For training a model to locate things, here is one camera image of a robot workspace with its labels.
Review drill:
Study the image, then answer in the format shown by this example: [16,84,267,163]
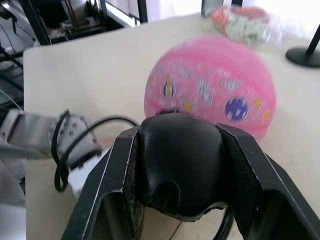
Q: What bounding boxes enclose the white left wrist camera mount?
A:
[66,149,111,199]

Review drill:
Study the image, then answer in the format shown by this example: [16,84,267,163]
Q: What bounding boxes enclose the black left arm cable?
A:
[50,109,140,193]

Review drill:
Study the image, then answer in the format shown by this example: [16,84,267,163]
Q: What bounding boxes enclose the black hand pump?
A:
[137,107,236,240]

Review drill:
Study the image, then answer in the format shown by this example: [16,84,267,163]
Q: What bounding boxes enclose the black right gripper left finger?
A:
[60,125,146,240]

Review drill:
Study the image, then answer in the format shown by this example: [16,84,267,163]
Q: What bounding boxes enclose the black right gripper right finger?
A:
[215,122,320,240]

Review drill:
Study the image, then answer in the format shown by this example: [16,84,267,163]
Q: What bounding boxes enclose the black round stand base with pole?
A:
[285,23,320,69]

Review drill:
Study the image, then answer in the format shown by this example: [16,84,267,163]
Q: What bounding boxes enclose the pink patterned ball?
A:
[144,34,278,144]

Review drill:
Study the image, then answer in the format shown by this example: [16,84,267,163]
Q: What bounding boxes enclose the clear bag of orange and green items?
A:
[210,4,285,48]

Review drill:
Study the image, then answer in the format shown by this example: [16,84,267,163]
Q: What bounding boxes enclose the black metal shelf frame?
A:
[21,0,149,46]

